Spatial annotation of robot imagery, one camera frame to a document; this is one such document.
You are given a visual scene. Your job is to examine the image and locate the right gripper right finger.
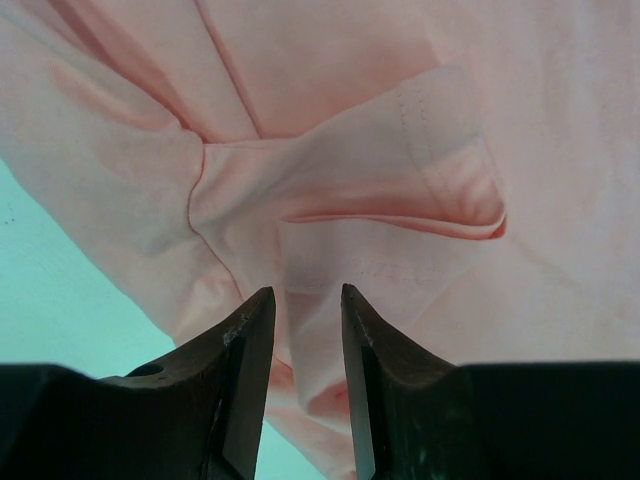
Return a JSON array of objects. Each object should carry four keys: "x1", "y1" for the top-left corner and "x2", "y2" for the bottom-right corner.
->
[{"x1": 341, "y1": 284, "x2": 465, "y2": 479}]

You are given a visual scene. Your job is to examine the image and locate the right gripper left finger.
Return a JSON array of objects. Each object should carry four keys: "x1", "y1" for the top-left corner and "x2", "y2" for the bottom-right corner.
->
[{"x1": 97, "y1": 287, "x2": 276, "y2": 479}]

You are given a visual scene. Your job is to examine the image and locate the pink t shirt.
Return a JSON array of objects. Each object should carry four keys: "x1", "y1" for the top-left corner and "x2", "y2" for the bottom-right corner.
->
[{"x1": 1, "y1": 1, "x2": 639, "y2": 479}]

